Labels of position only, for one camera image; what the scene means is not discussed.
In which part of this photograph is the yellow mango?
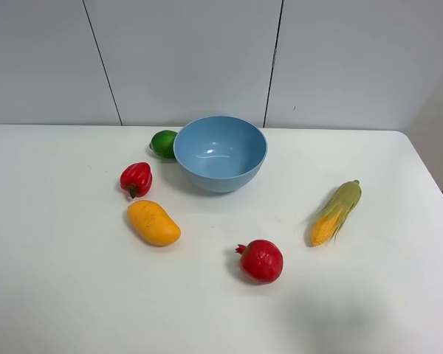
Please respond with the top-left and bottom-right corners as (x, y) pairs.
(127, 200), (181, 246)

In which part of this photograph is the blue plastic bowl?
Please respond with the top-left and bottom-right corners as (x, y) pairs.
(174, 116), (268, 193)

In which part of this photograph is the green lime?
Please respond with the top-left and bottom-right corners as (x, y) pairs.
(149, 130), (177, 159)

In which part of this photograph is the red bell pepper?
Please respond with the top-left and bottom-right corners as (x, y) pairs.
(120, 162), (152, 198)

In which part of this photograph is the red pomegranate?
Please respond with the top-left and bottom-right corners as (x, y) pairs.
(235, 240), (284, 285)

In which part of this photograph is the corn cob with husk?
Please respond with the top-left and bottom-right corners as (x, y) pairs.
(310, 180), (362, 246)

